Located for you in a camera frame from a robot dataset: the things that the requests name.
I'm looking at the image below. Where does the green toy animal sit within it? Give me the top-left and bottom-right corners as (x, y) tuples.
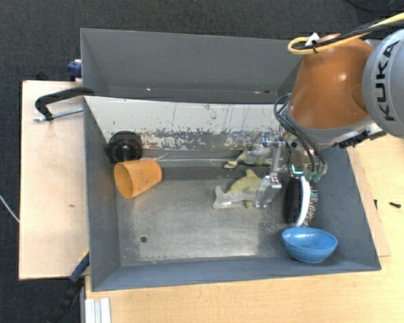
(226, 168), (264, 209)

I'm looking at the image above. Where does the orange plastic cup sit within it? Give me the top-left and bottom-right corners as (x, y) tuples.
(113, 159), (164, 200)

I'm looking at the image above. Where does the pale wood board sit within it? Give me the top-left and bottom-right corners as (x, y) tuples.
(18, 80), (90, 281)

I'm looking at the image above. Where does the blue bowl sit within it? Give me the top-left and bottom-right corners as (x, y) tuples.
(281, 226), (339, 264)

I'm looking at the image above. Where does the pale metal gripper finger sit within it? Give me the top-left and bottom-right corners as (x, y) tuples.
(212, 175), (283, 210)
(245, 143), (273, 164)

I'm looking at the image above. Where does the grey metal bin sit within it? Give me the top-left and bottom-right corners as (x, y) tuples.
(79, 28), (382, 292)

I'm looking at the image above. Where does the black round roll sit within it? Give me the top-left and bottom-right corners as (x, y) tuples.
(105, 131), (144, 164)

